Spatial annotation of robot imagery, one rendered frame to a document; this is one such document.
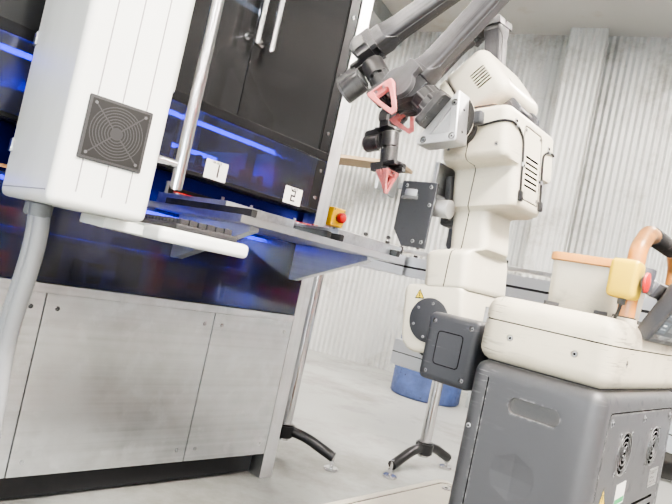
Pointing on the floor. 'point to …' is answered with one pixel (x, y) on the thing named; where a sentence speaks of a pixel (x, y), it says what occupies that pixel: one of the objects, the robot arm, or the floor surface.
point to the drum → (415, 389)
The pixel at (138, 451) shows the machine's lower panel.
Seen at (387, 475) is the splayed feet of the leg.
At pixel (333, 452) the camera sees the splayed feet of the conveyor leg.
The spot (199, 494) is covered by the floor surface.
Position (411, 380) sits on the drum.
